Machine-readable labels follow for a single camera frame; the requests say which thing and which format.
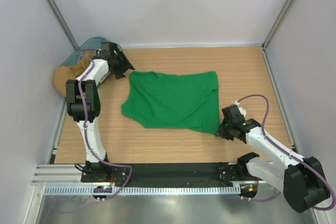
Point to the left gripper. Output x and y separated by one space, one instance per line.
119 74

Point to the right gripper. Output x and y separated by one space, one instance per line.
221 132

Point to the green tank top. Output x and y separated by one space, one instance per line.
170 101

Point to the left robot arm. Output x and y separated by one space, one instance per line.
84 106

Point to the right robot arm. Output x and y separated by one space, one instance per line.
300 180

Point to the tan tank top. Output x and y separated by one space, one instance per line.
64 73

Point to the blue plastic basket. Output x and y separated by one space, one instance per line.
91 45

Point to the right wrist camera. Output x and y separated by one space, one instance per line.
240 108

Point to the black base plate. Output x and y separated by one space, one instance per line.
166 175

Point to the white slotted cable duct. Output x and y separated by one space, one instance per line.
96 190

